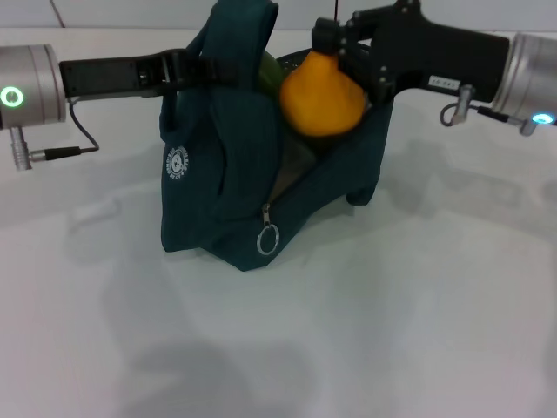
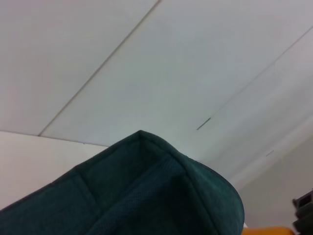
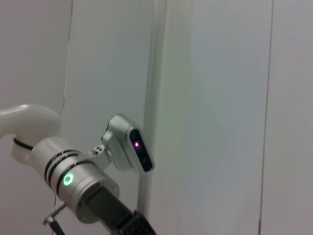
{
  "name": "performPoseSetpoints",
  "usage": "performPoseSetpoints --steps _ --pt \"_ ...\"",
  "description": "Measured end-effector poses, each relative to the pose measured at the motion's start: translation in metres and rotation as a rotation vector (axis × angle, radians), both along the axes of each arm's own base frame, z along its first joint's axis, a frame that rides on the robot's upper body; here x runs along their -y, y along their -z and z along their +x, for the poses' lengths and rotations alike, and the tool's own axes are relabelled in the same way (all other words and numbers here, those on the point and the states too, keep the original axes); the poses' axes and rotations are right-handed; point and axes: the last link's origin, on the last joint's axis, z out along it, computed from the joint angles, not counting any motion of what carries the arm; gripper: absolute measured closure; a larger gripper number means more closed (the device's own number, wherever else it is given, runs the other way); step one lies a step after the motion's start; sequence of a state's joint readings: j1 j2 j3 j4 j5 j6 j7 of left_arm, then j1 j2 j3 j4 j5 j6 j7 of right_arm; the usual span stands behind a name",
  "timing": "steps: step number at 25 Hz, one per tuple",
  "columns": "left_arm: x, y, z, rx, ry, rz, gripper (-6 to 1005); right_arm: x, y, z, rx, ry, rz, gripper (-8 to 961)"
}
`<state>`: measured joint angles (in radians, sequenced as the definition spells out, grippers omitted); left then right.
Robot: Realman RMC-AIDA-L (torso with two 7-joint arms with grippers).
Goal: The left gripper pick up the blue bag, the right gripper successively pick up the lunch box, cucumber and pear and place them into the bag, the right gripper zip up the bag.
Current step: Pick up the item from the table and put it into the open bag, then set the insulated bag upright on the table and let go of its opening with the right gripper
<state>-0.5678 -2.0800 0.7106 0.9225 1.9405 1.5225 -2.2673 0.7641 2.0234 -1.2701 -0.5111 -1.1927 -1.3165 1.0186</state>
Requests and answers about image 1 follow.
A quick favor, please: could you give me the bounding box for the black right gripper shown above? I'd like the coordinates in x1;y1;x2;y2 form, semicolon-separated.
312;0;511;106

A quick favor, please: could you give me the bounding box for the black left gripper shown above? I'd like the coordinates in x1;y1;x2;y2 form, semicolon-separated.
58;49;245;99

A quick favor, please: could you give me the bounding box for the orange pear fruit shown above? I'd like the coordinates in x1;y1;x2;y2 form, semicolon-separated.
278;51;367;138

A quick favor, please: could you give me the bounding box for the green cucumber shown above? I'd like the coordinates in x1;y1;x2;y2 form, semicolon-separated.
258;50;289;95

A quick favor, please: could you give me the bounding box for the dark teal insulated lunch bag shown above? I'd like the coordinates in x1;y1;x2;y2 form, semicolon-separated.
158;0;395;273

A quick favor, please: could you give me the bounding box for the right arm cable with connector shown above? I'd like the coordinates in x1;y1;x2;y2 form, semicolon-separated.
439;84;539;137

